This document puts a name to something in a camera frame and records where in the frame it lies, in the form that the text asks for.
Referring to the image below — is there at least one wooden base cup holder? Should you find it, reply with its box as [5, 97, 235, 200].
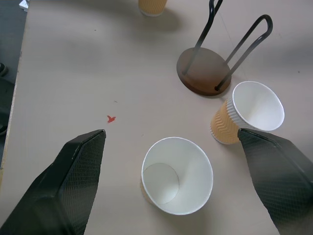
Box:
[176, 0, 273, 97]

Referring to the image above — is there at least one orange ripple paper cup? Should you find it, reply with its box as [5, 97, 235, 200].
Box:
[140, 137, 214, 216]
[209, 81, 285, 144]
[138, 0, 168, 17]

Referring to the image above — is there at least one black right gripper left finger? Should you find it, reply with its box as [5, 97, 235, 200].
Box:
[0, 129, 107, 235]

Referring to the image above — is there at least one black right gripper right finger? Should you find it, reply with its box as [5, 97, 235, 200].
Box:
[237, 128, 313, 235]

